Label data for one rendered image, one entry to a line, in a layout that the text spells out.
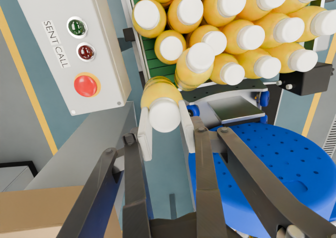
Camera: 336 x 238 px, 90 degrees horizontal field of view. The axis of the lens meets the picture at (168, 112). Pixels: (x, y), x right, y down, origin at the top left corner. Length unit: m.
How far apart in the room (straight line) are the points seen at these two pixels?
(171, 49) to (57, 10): 0.17
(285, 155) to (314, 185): 0.08
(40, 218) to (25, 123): 1.44
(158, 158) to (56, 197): 1.30
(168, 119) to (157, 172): 1.73
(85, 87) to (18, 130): 1.74
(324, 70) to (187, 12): 0.37
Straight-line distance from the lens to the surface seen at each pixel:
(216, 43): 0.32
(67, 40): 0.32
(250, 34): 0.35
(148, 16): 0.31
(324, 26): 0.42
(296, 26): 0.39
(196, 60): 0.26
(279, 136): 0.49
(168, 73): 0.50
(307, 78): 0.53
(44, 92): 1.72
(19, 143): 2.12
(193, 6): 0.31
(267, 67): 0.37
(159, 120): 0.20
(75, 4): 0.31
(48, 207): 0.60
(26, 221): 0.60
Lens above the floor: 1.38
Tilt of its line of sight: 65 degrees down
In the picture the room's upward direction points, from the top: 172 degrees clockwise
